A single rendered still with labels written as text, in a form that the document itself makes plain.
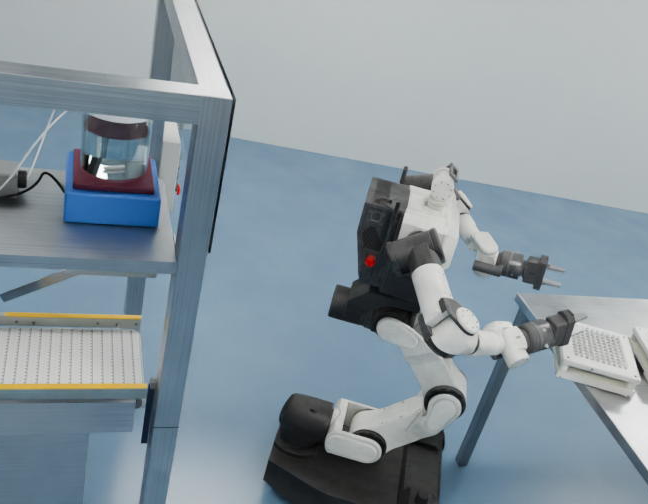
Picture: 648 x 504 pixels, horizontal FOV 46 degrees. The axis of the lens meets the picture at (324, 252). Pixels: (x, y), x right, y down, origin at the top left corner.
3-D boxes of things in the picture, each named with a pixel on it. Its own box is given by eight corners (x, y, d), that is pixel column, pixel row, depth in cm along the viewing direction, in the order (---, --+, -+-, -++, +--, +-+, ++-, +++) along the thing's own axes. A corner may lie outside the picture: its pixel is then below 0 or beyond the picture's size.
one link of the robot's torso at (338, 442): (320, 454, 277) (328, 428, 270) (330, 418, 294) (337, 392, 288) (375, 471, 276) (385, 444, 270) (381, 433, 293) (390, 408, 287)
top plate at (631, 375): (625, 340, 258) (627, 335, 257) (638, 385, 237) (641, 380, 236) (554, 320, 259) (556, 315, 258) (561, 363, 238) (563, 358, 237)
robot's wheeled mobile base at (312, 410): (251, 509, 273) (268, 442, 257) (283, 414, 318) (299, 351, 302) (425, 561, 271) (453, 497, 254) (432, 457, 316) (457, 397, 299)
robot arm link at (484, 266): (507, 270, 268) (475, 261, 271) (514, 246, 261) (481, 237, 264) (501, 290, 260) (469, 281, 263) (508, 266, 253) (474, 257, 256)
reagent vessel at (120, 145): (146, 155, 179) (155, 79, 170) (150, 186, 167) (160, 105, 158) (78, 149, 174) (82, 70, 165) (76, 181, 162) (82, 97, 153)
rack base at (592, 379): (619, 352, 261) (622, 346, 260) (632, 397, 240) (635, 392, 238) (548, 332, 262) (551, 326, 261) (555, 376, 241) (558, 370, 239)
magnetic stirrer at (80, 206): (152, 183, 188) (156, 149, 183) (158, 228, 170) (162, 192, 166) (65, 176, 181) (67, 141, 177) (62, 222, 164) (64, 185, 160)
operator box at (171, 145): (168, 188, 278) (177, 122, 265) (172, 212, 264) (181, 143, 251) (151, 187, 276) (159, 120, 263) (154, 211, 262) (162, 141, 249)
